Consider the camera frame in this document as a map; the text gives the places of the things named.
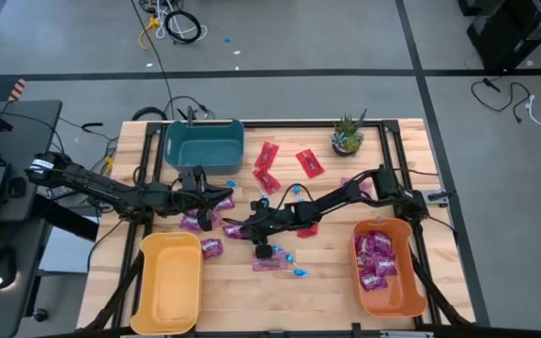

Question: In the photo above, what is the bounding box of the black desk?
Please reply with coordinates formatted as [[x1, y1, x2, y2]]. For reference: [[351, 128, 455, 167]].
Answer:
[[0, 99, 100, 338]]

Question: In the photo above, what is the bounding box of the orange plastic bin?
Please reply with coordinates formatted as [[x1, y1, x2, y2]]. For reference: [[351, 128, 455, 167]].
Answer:
[[349, 217, 428, 319]]

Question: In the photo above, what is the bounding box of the yellow plastic bin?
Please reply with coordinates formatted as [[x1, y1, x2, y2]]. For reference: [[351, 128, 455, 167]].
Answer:
[[129, 231, 205, 336]]

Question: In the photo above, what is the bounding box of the yellow cable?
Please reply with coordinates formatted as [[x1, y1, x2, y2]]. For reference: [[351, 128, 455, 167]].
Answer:
[[137, 16, 162, 52]]

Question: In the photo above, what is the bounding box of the black computer tower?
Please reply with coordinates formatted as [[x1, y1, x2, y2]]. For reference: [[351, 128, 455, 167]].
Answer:
[[457, 0, 541, 71]]

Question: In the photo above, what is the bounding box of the black cable loop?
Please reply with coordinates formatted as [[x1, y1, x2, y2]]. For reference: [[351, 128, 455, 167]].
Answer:
[[131, 106, 169, 122]]

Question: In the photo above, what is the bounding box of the black cable bundle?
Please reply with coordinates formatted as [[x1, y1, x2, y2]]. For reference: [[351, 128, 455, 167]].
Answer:
[[162, 95, 216, 121]]

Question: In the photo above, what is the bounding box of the orange black striped marker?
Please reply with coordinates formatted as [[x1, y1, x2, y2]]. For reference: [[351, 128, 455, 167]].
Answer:
[[7, 78, 28, 102]]

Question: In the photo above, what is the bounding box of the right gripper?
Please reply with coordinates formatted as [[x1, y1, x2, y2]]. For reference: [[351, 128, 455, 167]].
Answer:
[[223, 196, 298, 260]]

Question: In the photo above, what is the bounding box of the teal plastic bin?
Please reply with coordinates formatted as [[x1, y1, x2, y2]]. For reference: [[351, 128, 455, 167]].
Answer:
[[163, 118, 246, 176]]

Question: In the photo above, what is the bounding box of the black computer mouse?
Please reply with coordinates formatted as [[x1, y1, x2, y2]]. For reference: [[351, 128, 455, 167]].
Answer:
[[0, 247, 18, 288]]

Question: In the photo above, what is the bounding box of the black power cable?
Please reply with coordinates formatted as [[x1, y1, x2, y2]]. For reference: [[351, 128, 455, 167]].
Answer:
[[470, 77, 533, 124]]

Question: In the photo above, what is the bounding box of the long black cable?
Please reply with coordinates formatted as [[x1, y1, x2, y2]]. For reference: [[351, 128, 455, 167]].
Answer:
[[129, 0, 178, 121]]

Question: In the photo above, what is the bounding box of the potted succulent plant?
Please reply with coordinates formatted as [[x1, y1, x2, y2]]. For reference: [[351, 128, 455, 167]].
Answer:
[[330, 108, 369, 157]]

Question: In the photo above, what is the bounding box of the coiled black cable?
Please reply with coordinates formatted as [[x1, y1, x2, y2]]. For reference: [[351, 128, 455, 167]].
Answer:
[[163, 9, 204, 46]]

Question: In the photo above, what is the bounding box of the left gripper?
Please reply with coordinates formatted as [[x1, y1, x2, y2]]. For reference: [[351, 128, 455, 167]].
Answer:
[[176, 164, 234, 233]]

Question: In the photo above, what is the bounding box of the silver arm base bracket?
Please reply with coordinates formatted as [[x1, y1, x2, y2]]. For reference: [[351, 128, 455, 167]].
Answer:
[[423, 190, 457, 207]]

